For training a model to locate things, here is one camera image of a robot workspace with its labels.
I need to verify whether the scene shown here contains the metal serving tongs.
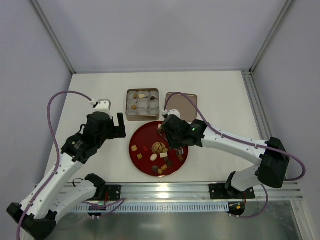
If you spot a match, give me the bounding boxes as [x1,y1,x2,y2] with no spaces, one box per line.
[157,124,184,156]

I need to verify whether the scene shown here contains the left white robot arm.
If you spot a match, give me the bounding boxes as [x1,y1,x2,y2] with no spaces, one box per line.
[7,99,126,240]

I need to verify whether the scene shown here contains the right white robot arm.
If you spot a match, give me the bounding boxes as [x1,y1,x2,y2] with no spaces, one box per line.
[161,114,290,199]

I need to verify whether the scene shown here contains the brown rectangular chocolate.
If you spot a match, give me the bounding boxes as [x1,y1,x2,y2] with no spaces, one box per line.
[177,154,184,161]

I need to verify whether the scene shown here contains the white rectangular chocolate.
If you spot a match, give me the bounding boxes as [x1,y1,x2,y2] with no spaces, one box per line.
[160,152,168,158]

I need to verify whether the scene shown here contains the white swirl oval chocolate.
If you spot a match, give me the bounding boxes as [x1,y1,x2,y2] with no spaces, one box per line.
[150,154,158,161]

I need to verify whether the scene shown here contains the caramel barrel chocolate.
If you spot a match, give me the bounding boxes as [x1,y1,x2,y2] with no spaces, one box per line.
[161,164,168,171]

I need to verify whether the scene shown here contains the tan rounded square chocolate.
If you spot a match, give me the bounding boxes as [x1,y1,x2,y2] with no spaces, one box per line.
[131,145,138,152]

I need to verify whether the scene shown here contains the grey brown round chocolate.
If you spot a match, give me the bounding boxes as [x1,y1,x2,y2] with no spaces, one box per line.
[152,165,159,173]

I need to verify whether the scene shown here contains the gold tin lid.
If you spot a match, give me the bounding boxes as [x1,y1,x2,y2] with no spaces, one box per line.
[165,92,198,123]

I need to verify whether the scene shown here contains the gold tin box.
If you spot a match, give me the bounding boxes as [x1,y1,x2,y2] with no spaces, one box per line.
[125,88,160,122]

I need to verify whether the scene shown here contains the red round tray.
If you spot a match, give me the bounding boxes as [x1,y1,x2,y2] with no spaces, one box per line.
[129,121,189,177]

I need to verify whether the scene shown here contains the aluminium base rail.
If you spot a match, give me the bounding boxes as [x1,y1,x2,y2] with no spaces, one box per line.
[34,181,304,201]

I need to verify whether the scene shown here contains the white slotted cable duct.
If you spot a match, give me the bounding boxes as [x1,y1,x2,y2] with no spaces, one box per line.
[71,201,229,214]

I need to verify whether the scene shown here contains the aluminium frame post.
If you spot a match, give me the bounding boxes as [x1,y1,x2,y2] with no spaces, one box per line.
[29,0,76,75]

